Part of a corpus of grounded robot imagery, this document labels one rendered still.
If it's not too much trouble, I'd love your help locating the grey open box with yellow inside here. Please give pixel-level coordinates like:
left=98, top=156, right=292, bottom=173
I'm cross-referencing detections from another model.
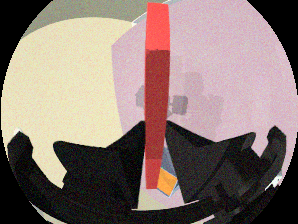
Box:
left=157, top=147, right=180, bottom=198

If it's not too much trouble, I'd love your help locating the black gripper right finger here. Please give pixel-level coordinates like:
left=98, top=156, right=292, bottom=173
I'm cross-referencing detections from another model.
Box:
left=165, top=120, right=257, bottom=204

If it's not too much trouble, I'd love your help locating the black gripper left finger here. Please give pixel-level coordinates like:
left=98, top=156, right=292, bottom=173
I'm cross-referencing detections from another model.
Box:
left=52, top=120, right=146, bottom=209

